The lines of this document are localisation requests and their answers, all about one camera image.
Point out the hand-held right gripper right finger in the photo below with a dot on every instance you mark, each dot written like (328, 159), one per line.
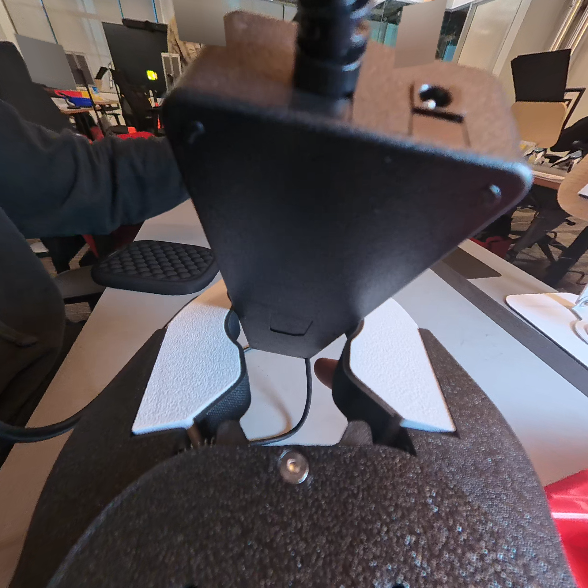
(395, 367)

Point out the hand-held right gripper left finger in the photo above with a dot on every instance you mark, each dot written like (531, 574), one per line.
(193, 367)

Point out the red plastic bin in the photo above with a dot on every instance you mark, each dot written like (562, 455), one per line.
(569, 528)

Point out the person's left forearm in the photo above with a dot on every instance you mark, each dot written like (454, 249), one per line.
(92, 183)

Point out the person's right hand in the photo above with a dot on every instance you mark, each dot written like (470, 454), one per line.
(327, 373)

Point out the black wrist rest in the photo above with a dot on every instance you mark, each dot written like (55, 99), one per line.
(156, 266)

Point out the red bag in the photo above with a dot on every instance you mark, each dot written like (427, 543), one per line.
(494, 246)

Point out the white board stand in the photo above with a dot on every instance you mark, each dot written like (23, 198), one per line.
(546, 321)

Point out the person's dark clothing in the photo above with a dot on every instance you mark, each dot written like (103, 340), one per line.
(27, 321)

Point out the red chair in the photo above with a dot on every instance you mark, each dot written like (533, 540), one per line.
(124, 134)

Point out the wooden black chair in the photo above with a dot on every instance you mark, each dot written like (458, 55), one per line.
(542, 105)

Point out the black office chair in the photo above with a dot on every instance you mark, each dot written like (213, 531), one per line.
(27, 92)

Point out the black monitor screen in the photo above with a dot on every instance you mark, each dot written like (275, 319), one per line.
(133, 50)

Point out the grey light panel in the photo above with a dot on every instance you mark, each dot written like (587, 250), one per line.
(46, 62)

